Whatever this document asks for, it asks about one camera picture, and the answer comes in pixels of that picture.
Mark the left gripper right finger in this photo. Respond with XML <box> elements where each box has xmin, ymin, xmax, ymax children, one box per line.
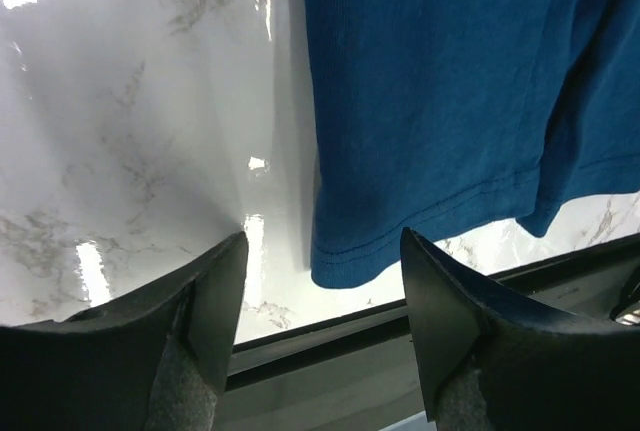
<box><xmin>400</xmin><ymin>229</ymin><xmax>639</xmax><ymax>430</ymax></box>

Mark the navy blue printed t-shirt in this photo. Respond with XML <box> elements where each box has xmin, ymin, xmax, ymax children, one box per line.
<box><xmin>304</xmin><ymin>0</ymin><xmax>639</xmax><ymax>289</ymax></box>

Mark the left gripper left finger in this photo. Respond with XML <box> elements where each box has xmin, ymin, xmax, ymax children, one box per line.
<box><xmin>1</xmin><ymin>233</ymin><xmax>248</xmax><ymax>430</ymax></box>

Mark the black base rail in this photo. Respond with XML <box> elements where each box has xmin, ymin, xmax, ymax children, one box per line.
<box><xmin>214</xmin><ymin>230</ymin><xmax>639</xmax><ymax>430</ymax></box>

